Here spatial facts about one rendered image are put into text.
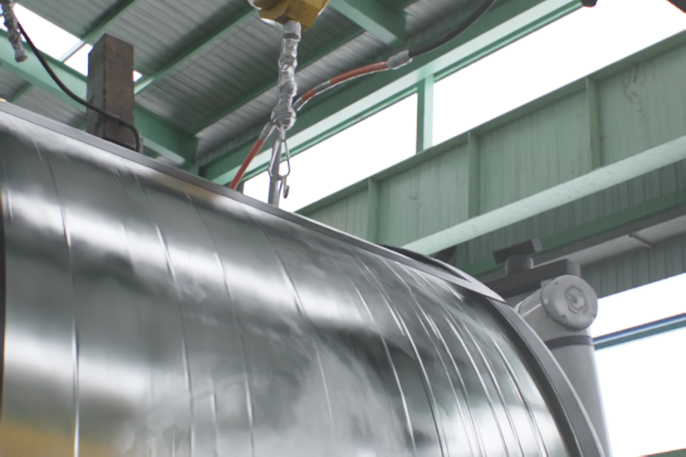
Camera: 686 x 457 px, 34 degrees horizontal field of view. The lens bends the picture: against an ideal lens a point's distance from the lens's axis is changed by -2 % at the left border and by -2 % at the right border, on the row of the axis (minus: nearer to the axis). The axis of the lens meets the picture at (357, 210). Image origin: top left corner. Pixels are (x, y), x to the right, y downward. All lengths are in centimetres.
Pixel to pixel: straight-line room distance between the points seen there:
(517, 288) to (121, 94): 110
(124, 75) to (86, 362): 205
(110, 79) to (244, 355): 193
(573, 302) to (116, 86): 124
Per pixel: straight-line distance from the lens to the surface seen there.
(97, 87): 286
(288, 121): 220
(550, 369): 132
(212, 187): 118
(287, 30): 230
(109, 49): 292
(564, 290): 233
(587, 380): 232
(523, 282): 288
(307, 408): 99
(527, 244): 291
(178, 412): 90
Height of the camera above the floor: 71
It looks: 25 degrees up
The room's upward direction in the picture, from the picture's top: 3 degrees clockwise
